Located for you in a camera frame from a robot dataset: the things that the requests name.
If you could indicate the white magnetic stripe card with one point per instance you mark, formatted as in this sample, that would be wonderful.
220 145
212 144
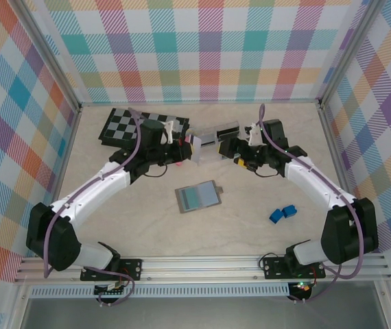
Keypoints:
209 138
199 150

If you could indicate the clear acrylic card organizer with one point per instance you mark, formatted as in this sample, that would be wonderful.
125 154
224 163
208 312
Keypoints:
212 154

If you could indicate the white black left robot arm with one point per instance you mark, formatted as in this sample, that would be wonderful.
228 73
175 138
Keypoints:
89 195

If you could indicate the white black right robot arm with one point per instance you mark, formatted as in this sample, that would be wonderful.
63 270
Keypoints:
319 185

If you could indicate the teal VIP card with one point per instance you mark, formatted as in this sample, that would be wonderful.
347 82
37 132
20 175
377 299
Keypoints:
190 198

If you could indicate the pink toy microphone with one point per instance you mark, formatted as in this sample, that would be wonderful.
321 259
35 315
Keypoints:
192 132

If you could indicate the black grey folding chessboard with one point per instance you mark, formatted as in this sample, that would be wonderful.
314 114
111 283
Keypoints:
116 127

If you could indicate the blue toy block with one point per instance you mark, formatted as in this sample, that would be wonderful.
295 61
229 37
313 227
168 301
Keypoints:
289 211
275 216

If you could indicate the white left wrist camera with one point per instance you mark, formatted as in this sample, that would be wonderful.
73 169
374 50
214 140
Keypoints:
168 132

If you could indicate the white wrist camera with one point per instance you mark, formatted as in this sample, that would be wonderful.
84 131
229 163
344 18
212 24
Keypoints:
253 135
168 132

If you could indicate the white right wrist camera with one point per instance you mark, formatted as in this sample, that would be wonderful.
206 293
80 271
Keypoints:
253 135

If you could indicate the aluminium frame back bar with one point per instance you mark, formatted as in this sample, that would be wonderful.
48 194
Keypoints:
181 102

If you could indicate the aluminium frame side bar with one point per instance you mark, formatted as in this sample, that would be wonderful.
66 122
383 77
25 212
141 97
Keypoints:
331 137
69 144

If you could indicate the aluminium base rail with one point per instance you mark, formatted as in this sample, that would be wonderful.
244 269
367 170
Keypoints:
199 265

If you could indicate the aluminium frame post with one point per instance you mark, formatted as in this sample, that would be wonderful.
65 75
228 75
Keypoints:
55 51
348 51

